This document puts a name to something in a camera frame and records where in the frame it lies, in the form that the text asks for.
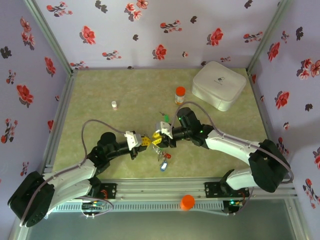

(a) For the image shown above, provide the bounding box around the silver keyring bunch with keys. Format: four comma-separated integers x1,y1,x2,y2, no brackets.
152,146,167,163

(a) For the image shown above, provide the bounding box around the orange-lid pill bottle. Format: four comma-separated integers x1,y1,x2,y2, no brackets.
174,86,186,106

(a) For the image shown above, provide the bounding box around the white zip case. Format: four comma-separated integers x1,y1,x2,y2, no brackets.
191,61,247,112

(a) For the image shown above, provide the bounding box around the left controller circuit board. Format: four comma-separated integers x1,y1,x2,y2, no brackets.
81,202,106,211

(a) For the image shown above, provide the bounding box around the controller circuit board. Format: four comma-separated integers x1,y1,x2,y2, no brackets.
81,202,106,211
227,199,245,210

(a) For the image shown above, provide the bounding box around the orange plastic cylinder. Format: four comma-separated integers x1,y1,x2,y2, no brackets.
179,194,196,212

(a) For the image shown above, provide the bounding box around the right controller circuit board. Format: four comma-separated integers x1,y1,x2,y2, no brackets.
227,199,245,210

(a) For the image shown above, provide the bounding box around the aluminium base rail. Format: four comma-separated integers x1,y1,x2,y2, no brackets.
98,177,296,201

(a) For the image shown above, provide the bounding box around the aluminium frame floor rail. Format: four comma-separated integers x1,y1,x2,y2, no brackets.
246,69,287,167
41,69,79,176

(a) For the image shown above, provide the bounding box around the white slotted cable duct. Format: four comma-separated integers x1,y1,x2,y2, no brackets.
53,199,225,213

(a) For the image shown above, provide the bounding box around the aluminium frame post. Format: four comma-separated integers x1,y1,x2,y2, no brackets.
23,0,77,75
246,0,293,73

